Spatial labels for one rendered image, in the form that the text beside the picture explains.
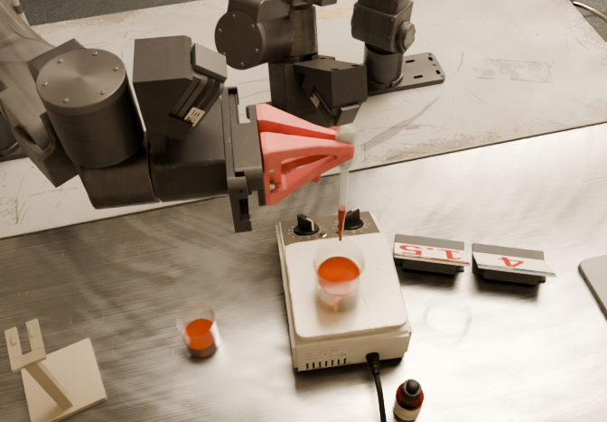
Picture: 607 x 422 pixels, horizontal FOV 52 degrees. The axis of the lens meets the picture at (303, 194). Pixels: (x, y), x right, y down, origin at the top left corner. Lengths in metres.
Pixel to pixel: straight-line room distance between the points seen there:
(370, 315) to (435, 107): 0.44
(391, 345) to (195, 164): 0.35
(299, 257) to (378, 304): 0.10
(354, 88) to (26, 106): 0.30
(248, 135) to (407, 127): 0.53
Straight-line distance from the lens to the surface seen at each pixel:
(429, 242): 0.83
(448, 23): 1.18
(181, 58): 0.42
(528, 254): 0.85
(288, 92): 0.66
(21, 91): 0.54
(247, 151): 0.45
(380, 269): 0.70
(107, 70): 0.43
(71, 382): 0.78
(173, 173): 0.45
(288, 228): 0.79
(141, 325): 0.79
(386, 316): 0.67
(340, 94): 0.62
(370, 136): 0.95
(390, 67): 0.99
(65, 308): 0.83
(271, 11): 0.62
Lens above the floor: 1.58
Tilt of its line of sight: 51 degrees down
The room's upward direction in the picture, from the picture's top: 2 degrees counter-clockwise
